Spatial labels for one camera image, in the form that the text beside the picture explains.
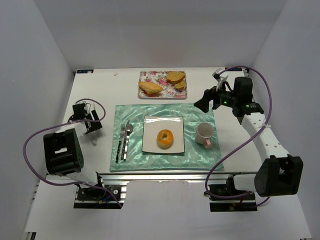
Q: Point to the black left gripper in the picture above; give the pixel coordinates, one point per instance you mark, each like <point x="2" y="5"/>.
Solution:
<point x="94" y="122"/>

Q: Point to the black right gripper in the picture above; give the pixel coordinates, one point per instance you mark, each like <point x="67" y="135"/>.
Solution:
<point x="211" y="96"/>

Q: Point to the orange ring bagel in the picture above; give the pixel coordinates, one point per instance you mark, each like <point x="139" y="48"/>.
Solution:
<point x="165" y="139"/>

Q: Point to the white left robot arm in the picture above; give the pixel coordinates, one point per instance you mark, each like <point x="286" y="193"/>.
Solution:
<point x="62" y="149"/>

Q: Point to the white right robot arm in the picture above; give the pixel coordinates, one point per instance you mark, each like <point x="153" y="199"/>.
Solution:
<point x="280" y="172"/>

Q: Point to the small herb bread slice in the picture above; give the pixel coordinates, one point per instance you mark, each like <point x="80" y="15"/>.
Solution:
<point x="180" y="86"/>

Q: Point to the large herb bread slice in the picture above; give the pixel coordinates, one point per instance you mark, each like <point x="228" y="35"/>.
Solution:
<point x="175" y="77"/>

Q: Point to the oval yellow bread roll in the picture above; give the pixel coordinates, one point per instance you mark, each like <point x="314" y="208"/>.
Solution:
<point x="149" y="87"/>

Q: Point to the pink mug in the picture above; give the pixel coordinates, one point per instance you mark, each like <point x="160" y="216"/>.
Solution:
<point x="204" y="133"/>

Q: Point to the floral rectangular tray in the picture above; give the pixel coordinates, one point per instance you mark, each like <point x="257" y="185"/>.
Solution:
<point x="160" y="78"/>

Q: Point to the green satin placemat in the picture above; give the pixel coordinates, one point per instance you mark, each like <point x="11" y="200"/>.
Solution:
<point x="195" y="156"/>

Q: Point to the white square plate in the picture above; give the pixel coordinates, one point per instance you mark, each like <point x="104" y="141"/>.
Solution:
<point x="153" y="125"/>

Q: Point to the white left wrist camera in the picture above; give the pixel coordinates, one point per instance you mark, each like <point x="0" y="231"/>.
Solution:
<point x="89" y="106"/>

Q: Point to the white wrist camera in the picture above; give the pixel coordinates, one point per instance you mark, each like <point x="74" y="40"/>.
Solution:
<point x="221" y="76"/>
<point x="89" y="106"/>

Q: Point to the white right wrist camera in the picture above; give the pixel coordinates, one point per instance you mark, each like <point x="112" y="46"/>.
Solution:
<point x="221" y="76"/>

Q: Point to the fork with patterned handle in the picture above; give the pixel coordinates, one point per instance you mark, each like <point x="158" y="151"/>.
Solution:
<point x="122" y="133"/>

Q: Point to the knife with patterned handle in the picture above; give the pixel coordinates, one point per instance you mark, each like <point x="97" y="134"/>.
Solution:
<point x="127" y="126"/>

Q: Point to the spoon with patterned handle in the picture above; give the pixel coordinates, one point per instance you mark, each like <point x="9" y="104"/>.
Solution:
<point x="126" y="143"/>

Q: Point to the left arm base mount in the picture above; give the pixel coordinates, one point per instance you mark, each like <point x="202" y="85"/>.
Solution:
<point x="113" y="198"/>

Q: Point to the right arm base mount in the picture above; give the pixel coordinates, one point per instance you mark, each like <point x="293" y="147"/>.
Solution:
<point x="220" y="201"/>

